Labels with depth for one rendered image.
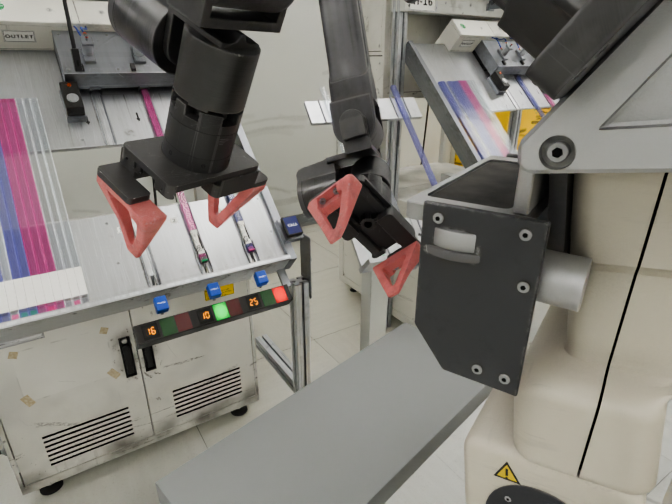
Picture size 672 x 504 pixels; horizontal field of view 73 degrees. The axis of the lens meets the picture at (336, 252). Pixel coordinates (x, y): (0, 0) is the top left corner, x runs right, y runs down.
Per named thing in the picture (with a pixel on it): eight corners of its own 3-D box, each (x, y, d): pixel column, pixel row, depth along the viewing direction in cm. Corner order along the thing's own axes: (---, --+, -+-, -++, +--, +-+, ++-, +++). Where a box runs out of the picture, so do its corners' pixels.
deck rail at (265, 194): (290, 268, 113) (297, 257, 108) (282, 270, 112) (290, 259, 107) (202, 55, 134) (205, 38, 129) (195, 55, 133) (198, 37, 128)
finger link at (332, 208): (296, 243, 47) (308, 195, 54) (342, 283, 50) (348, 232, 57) (345, 209, 44) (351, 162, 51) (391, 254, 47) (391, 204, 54)
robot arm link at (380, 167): (385, 147, 63) (395, 182, 66) (337, 160, 64) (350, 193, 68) (384, 172, 57) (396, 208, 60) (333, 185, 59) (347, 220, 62)
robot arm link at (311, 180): (361, 104, 58) (374, 121, 66) (279, 129, 61) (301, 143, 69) (380, 195, 57) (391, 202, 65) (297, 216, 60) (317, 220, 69)
